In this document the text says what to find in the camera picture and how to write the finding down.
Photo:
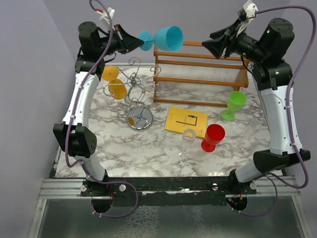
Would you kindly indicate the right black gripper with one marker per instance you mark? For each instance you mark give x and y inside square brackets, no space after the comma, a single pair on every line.
[217,46]

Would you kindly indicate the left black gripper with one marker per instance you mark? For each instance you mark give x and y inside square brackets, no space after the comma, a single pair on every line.
[125,39]

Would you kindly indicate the blue plastic wine glass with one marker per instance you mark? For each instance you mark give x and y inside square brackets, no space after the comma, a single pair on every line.
[168,38]

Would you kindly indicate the orange plastic wine glass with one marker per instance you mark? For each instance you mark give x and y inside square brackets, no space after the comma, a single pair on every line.
[115,88]

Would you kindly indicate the green plastic wine glass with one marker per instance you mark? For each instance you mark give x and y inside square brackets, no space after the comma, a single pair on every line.
[235,102]

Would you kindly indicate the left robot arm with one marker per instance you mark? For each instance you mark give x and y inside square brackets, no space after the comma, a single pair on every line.
[73,134]

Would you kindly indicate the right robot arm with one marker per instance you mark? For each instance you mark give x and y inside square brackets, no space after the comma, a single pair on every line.
[272,76]

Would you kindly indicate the wooden shelf rack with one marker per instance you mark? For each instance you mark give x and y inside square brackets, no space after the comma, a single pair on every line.
[229,72]

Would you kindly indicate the chrome wine glass rack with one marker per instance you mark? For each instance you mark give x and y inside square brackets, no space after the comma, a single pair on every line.
[139,118]

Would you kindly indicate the red plastic wine glass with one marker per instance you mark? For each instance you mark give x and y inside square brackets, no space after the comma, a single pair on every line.
[215,133]

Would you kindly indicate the clear small glass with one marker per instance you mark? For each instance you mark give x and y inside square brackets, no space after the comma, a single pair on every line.
[238,142]

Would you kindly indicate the yellow book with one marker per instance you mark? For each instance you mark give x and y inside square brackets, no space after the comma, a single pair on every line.
[179,119]

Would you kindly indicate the clear champagne flute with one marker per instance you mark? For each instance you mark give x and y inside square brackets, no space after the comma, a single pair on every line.
[188,139]

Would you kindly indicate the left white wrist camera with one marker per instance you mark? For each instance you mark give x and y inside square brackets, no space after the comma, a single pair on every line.
[104,17]

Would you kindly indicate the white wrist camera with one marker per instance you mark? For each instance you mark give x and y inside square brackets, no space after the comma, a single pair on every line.
[104,17]
[246,14]

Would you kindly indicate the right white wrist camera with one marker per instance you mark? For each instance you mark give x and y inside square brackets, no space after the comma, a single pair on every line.
[246,14]

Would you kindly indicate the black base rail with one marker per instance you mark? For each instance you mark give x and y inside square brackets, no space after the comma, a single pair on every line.
[165,191]

